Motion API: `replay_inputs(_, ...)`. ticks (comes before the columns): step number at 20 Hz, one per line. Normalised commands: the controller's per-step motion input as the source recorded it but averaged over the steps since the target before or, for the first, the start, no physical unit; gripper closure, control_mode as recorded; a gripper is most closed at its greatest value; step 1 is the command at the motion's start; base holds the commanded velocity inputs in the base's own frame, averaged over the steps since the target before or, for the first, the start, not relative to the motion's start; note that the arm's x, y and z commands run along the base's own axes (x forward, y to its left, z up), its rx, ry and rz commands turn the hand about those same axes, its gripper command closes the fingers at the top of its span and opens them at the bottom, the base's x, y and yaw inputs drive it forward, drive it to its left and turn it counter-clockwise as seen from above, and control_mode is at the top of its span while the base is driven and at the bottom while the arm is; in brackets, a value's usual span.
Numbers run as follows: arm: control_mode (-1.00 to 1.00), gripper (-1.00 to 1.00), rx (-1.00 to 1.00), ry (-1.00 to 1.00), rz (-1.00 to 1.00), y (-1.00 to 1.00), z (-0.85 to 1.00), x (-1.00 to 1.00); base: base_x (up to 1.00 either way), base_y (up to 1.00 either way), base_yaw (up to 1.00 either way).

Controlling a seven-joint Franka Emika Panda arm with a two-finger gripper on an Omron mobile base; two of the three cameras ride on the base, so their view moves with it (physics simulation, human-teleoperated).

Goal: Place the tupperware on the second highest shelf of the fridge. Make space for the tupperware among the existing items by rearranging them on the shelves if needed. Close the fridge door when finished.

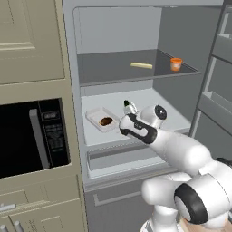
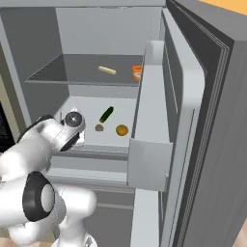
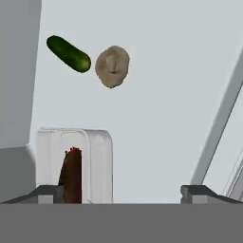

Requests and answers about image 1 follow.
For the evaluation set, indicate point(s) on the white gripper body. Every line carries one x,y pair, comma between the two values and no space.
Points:
132,108

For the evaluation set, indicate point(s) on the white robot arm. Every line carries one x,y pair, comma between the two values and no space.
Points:
181,151

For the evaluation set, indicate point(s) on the white tupperware with brown food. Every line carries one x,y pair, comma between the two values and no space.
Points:
101,119

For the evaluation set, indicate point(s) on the dark grey fridge shelf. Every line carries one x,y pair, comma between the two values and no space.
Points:
108,68

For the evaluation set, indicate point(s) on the white fridge shelf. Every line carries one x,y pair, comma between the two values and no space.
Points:
99,139

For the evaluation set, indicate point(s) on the grey fridge crisper drawer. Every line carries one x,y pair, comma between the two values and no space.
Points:
120,160

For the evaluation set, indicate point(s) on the grey fridge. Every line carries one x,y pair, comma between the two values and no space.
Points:
114,30

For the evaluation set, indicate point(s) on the grey fridge door bin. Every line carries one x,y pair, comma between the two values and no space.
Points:
223,46
216,110

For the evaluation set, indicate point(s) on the grey fridge door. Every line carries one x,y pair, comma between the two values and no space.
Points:
217,78

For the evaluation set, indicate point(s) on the beige cupboard door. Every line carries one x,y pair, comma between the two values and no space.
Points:
54,219
27,36

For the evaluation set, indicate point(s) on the beige lower cupboard door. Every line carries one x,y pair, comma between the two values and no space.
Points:
54,219

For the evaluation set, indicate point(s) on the yellow cheese stick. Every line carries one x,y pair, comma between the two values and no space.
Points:
141,65

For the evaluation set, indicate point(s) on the orange cup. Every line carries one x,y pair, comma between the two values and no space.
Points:
176,64

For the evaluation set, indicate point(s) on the grey freezer drawer front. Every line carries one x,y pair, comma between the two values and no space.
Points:
114,214

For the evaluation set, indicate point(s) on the black microwave oven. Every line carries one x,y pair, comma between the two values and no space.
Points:
18,139

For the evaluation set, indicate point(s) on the beige drawer front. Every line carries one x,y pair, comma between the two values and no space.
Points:
39,191

